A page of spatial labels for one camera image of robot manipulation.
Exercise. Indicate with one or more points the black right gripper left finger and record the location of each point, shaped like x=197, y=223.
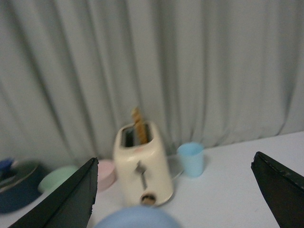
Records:
x=68, y=206

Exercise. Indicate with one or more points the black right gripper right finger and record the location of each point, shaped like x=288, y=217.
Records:
x=282, y=189

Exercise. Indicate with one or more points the green plastic bowl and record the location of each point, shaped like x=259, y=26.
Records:
x=55, y=178

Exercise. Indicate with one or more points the pink plastic bowl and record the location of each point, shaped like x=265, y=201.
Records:
x=106, y=174

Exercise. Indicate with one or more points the dark blue cooking pot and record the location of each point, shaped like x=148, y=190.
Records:
x=20, y=196

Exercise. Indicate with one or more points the glass pot lid blue knob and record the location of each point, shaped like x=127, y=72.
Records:
x=22, y=172

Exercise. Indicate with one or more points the light blue plastic plate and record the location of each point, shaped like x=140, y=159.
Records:
x=139, y=217

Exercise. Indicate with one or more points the cream two-slot toaster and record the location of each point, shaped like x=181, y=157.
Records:
x=142, y=170

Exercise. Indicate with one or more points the toast slice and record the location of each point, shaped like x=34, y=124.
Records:
x=139, y=125

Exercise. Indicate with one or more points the light blue plastic cup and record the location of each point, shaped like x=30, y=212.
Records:
x=192, y=158

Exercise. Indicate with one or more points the grey curtain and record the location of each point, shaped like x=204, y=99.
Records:
x=211, y=71

